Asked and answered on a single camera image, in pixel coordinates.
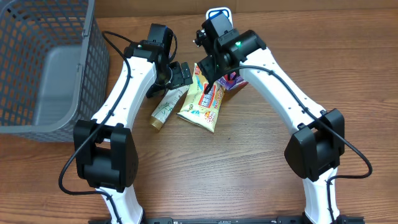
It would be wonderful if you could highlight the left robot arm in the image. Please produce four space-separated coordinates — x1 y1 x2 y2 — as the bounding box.
65 39 193 223

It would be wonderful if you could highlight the white barcode scanner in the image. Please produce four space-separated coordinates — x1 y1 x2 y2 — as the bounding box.
205 7 233 25

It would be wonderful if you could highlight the beige snack bag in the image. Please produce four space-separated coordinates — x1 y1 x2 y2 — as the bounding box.
177 63 224 133

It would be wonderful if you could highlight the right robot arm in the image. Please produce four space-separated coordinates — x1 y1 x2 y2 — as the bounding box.
195 29 345 223

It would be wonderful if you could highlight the purple red sachet pack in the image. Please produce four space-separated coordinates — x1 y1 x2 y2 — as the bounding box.
217 72 248 91

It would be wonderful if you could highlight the grey plastic mesh basket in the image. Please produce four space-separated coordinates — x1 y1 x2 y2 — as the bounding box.
1 0 109 142

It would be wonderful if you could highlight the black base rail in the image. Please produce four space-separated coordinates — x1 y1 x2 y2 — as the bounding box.
88 216 366 224

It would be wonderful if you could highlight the white gold-capped cream tube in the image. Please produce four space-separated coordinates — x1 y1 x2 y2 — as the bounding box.
149 86 189 130

